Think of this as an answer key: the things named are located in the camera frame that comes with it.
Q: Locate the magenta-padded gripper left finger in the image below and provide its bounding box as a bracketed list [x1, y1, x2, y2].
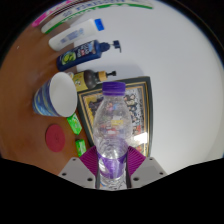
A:
[58, 146, 100, 190]

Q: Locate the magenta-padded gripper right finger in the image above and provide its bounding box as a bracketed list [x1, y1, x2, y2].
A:
[125, 145, 168, 190]

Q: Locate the clear purple-label water bottle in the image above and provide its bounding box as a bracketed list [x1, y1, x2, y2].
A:
[92, 81, 134, 191]

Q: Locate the flat round red coaster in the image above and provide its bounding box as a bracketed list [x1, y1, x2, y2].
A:
[45, 123, 67, 153]

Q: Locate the framed group photo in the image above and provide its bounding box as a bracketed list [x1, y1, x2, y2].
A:
[77, 76, 154, 158]

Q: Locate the blue patterned paper cup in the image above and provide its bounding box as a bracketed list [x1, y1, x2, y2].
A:
[32, 71, 79, 118]

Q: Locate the brown yellow-label pump bottle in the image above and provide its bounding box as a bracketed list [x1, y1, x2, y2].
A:
[71, 69, 118, 93]

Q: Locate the dark blue pump bottle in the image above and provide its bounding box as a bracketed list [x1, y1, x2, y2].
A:
[55, 39, 122, 72]

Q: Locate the white bottle blue cap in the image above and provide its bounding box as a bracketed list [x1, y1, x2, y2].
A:
[48, 18, 105, 52]

